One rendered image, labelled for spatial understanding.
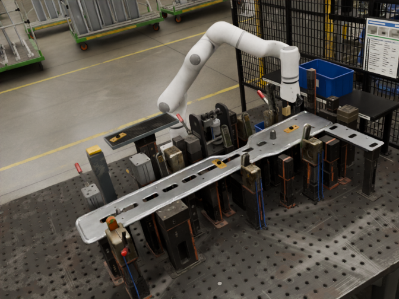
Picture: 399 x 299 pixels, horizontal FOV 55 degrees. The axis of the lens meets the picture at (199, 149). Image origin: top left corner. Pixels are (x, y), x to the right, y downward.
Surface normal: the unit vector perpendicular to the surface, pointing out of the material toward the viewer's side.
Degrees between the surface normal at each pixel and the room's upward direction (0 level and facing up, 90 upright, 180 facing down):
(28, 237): 0
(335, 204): 0
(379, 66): 90
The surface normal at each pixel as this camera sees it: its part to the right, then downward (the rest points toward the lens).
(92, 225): -0.15, -0.84
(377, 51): -0.84, 0.39
